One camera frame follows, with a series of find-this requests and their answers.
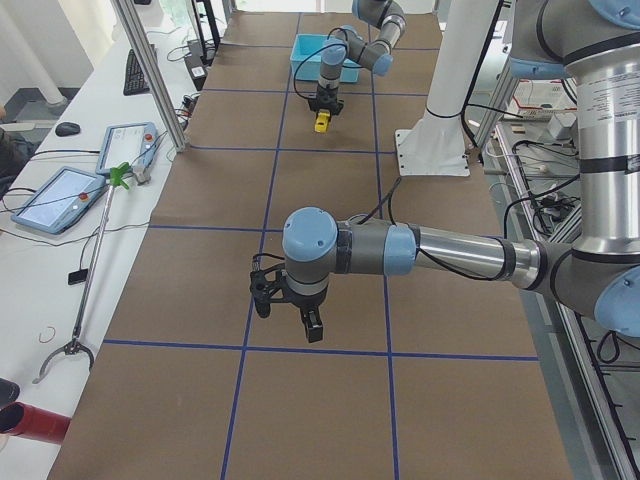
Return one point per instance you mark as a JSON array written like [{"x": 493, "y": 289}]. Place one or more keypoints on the light blue plastic bin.
[{"x": 305, "y": 60}]

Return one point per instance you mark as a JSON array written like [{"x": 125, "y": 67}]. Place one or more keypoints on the yellow beetle toy car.
[{"x": 322, "y": 121}]

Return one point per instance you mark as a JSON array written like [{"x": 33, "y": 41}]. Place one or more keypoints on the red cylinder tube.
[{"x": 30, "y": 422}]

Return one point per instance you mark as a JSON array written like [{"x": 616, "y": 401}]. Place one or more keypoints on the black computer mouse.
[{"x": 65, "y": 129}]

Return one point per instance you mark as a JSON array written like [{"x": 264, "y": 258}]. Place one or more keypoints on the far blue teach pendant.
[{"x": 135, "y": 144}]

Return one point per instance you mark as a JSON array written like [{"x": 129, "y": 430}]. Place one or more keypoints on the small black square pad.
[{"x": 77, "y": 277}]

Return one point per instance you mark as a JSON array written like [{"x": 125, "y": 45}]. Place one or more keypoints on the aluminium frame post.
[{"x": 134, "y": 29}]

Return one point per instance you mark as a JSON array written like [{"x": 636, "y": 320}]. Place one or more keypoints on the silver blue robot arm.
[
  {"x": 445, "y": 222},
  {"x": 345, "y": 43}
]

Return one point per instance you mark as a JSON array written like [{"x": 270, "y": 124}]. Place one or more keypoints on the blue teach pendant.
[
  {"x": 61, "y": 201},
  {"x": 135, "y": 144}
]

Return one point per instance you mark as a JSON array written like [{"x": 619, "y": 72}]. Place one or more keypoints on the near blue teach pendant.
[{"x": 61, "y": 201}]

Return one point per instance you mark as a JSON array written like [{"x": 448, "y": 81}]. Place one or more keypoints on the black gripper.
[
  {"x": 305, "y": 301},
  {"x": 327, "y": 93}
]

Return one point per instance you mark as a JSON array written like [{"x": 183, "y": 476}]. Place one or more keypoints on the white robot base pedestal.
[{"x": 435, "y": 145}]

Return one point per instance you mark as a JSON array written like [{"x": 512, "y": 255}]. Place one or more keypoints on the black keyboard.
[{"x": 134, "y": 79}]

